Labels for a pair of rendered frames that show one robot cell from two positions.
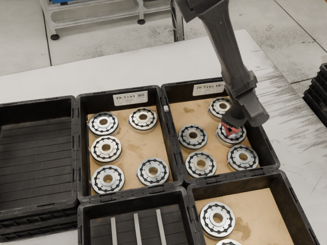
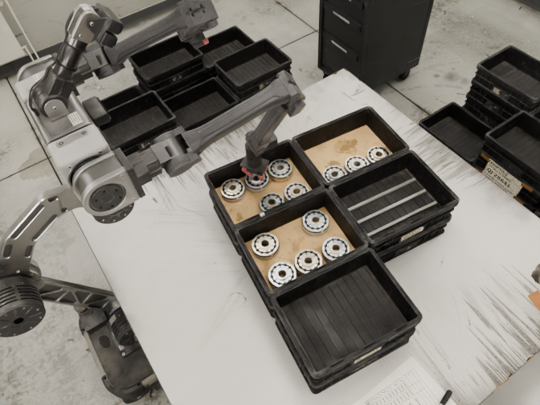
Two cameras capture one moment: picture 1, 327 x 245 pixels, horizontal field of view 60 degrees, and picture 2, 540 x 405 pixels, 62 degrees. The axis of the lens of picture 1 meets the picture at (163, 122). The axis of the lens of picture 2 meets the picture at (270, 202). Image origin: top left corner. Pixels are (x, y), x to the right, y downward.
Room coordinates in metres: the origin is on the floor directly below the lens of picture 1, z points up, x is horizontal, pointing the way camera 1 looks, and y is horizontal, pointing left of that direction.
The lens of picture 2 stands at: (0.73, 0.94, 2.32)
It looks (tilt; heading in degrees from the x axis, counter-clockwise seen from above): 54 degrees down; 261
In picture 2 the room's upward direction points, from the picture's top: 6 degrees counter-clockwise
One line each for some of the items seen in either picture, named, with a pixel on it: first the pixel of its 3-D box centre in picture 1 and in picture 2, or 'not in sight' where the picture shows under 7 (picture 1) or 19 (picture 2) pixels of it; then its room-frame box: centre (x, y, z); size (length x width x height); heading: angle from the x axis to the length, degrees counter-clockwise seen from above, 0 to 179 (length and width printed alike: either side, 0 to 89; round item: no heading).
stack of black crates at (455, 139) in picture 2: not in sight; (456, 143); (-0.69, -0.64, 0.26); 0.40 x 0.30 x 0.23; 110
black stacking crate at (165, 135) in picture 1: (126, 145); (300, 246); (0.50, 0.12, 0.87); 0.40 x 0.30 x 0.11; 13
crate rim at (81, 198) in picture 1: (124, 136); (300, 239); (0.50, 0.12, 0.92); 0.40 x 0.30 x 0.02; 13
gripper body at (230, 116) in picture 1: (239, 109); (254, 159); (0.59, -0.24, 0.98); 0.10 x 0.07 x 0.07; 142
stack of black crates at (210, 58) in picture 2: not in sight; (225, 66); (0.52, -1.74, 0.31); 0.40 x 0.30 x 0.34; 20
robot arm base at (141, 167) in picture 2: not in sight; (141, 167); (0.92, 0.11, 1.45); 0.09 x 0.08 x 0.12; 110
